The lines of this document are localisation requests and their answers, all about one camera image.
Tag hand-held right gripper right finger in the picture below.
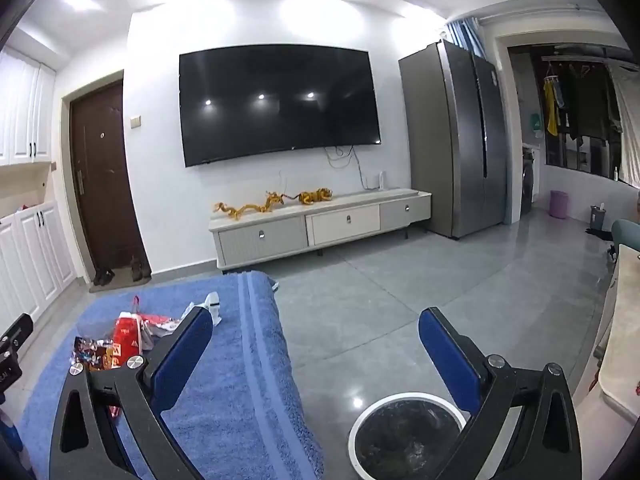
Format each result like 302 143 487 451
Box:
418 306 576 480

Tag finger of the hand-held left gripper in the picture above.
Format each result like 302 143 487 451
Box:
0 312 34 356

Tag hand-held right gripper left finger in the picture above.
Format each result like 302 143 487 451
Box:
49 305 213 480

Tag white plastic bag black label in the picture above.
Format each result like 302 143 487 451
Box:
182 291 223 326

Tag dark purple snack wrapper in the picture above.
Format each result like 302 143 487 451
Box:
70 336 117 372

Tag white rimmed round trash bin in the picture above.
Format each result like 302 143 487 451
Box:
347 394 481 480

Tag white lower cabinet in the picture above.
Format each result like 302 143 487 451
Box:
0 200 78 331

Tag blue towel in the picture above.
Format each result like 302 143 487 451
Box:
17 270 326 480

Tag grey and cream television stand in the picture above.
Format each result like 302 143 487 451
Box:
208 186 433 273

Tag long gold dragon ornament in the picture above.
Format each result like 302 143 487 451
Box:
215 191 288 222

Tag brown entrance door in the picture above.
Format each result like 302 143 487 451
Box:
69 80 151 286

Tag washing machine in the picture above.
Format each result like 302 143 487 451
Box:
521 144 541 216

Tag short gold dragon ornament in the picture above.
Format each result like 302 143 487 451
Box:
297 188 334 206

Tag grey double door refrigerator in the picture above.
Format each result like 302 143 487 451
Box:
398 38 508 239

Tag teal chair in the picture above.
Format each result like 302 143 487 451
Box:
607 219 640 263

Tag yellow hanging garment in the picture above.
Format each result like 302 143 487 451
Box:
544 80 560 136

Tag dark hanging clothes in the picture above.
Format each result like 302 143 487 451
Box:
560 67 623 143

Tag white hanging sheet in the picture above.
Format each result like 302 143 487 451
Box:
607 60 640 186

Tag blue curtain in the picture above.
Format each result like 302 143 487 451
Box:
445 17 488 61

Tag white television cable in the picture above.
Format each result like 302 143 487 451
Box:
325 144 367 191

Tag white upper wall cabinet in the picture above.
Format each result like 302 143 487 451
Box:
0 47 57 167

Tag black wall television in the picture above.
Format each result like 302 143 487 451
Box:
179 44 382 168

